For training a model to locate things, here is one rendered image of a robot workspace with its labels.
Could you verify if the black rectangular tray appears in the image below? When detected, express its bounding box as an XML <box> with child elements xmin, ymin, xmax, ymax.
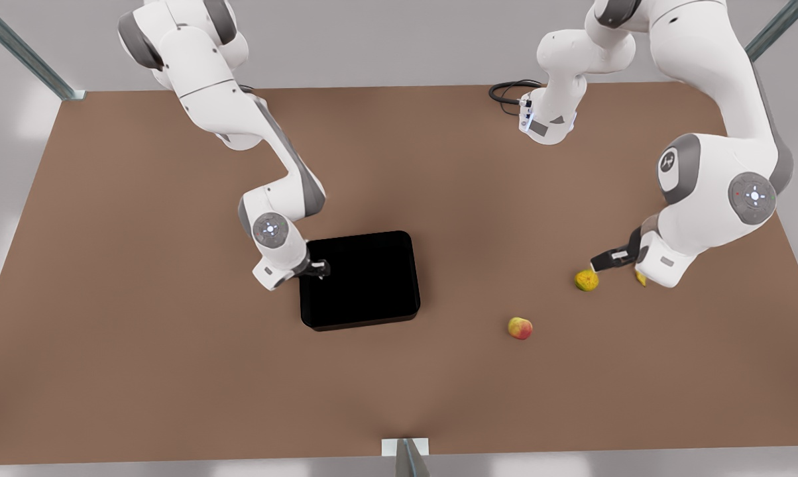
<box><xmin>299</xmin><ymin>230</ymin><xmax>422</xmax><ymax>333</ymax></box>

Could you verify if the silver frame post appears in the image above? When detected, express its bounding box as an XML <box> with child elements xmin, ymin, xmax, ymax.
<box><xmin>381</xmin><ymin>437</ymin><xmax>431</xmax><ymax>477</ymax></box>
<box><xmin>745</xmin><ymin>0</ymin><xmax>798</xmax><ymax>62</ymax></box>
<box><xmin>0</xmin><ymin>0</ymin><xmax>86</xmax><ymax>101</ymax></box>

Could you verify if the black cable loop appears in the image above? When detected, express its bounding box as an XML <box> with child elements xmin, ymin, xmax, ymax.
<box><xmin>488</xmin><ymin>79</ymin><xmax>546</xmax><ymax>117</ymax></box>

